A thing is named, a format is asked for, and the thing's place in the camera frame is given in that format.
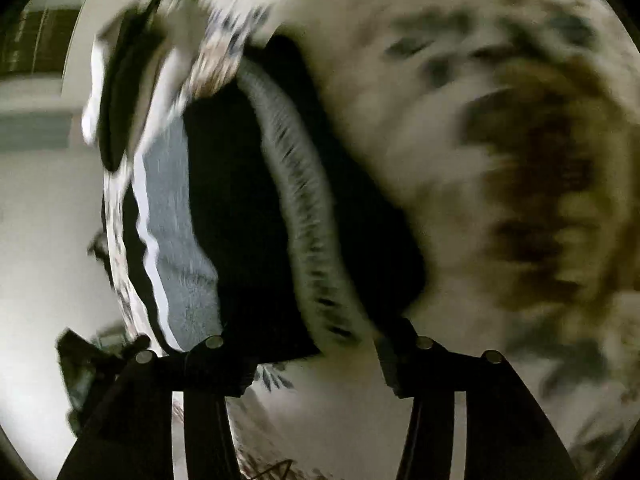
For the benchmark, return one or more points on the beige folded cloth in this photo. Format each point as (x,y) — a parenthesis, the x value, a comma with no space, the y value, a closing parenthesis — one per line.
(165,90)

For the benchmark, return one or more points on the striped knit sweater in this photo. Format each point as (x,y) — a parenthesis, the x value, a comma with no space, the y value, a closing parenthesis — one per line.
(240,210)

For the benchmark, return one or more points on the white folded cloth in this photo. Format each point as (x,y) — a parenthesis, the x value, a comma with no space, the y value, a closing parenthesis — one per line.
(95,110)

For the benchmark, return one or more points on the floral bed sheet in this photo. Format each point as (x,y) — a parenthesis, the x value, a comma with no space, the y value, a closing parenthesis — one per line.
(400,110)

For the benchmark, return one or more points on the black folded clothes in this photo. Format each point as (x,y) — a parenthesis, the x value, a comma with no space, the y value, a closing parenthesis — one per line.
(120,100)

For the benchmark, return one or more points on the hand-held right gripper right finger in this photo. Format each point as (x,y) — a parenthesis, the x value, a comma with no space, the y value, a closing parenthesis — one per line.
(400,365)

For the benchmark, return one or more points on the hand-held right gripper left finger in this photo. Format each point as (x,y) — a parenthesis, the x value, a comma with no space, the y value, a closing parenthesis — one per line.
(215,370)

